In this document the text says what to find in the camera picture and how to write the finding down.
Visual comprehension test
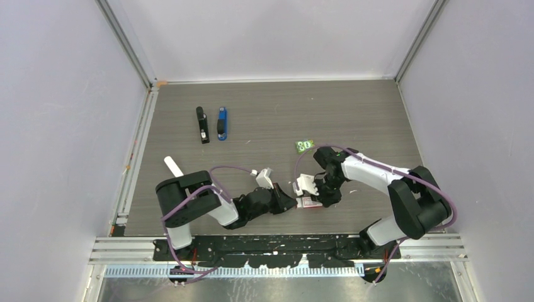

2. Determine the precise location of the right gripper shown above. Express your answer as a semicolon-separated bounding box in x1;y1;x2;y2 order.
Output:
308;174;344;207

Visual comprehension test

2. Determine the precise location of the red staple box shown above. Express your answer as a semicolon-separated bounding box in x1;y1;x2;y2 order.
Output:
296;197;322;208

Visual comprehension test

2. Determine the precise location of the blue stapler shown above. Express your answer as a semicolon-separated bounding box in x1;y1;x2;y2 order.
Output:
217;107;228;141

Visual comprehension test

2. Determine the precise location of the white stapler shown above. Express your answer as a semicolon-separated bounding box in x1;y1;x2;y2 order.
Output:
164;156;184;177

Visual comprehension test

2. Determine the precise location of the black stapler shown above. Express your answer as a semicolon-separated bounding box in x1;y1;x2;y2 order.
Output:
196;106;210;144

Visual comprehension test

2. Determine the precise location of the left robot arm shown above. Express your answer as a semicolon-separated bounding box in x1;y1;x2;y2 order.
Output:
155;169;297;260

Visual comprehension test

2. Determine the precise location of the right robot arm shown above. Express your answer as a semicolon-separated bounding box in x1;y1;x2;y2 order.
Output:
313;147;453;259

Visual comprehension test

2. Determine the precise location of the green owl eraser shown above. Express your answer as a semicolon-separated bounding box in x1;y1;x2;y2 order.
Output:
295;140;315;154

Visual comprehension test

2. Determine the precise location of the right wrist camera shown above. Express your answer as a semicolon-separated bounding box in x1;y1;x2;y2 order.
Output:
292;174;319;196

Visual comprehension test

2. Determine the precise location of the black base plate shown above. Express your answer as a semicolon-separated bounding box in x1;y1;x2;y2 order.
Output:
152;234;401;269

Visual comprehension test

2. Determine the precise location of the slotted cable duct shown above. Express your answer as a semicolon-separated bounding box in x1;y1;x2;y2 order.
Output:
104;264;365;278

